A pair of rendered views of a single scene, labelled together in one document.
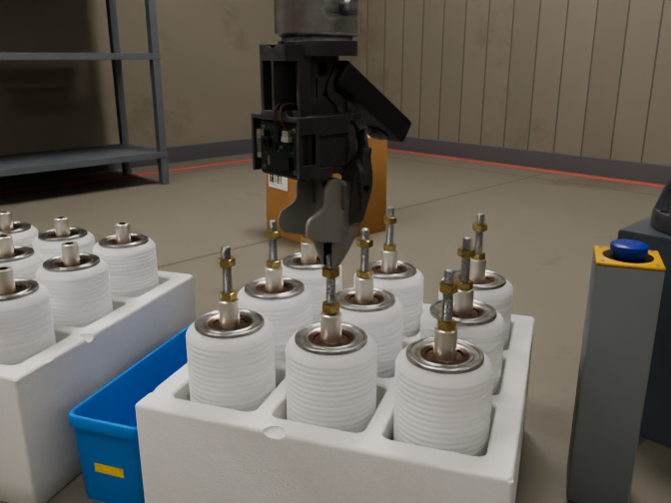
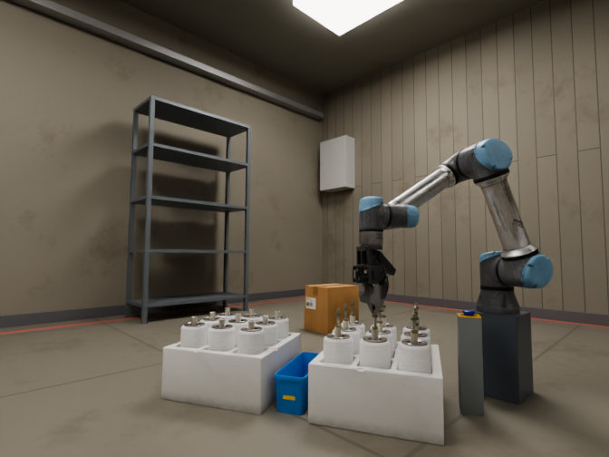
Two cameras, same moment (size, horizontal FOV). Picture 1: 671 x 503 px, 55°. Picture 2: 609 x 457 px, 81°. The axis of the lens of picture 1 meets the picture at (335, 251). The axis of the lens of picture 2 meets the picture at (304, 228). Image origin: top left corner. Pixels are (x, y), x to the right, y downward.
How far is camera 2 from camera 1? 58 cm
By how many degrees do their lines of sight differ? 21
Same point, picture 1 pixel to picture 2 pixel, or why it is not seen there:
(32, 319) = (261, 339)
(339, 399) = (381, 358)
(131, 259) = (282, 324)
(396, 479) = (403, 382)
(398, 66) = (351, 257)
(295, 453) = (368, 376)
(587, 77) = (441, 262)
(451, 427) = (420, 364)
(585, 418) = (463, 376)
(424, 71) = not seen: hidden behind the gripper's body
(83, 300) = (271, 336)
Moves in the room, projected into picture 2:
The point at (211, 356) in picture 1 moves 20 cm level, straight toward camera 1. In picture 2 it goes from (335, 345) to (358, 364)
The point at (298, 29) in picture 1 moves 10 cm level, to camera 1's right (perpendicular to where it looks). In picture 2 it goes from (368, 242) to (401, 242)
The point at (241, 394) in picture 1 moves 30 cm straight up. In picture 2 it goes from (344, 360) to (344, 263)
